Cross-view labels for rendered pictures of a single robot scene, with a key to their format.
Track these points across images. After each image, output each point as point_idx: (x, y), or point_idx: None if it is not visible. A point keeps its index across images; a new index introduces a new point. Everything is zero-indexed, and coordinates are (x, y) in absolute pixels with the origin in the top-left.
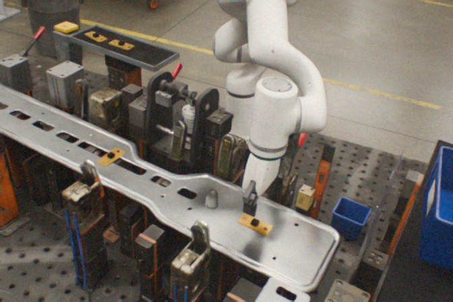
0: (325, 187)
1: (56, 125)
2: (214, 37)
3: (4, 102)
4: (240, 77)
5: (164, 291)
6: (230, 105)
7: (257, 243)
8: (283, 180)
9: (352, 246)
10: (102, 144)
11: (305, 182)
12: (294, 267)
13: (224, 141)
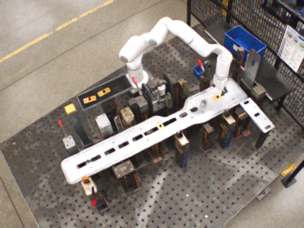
0: None
1: (126, 139)
2: (123, 56)
3: (95, 155)
4: (136, 61)
5: (200, 142)
6: (136, 73)
7: (225, 100)
8: (209, 79)
9: None
10: (149, 127)
11: (170, 73)
12: (238, 95)
13: (185, 85)
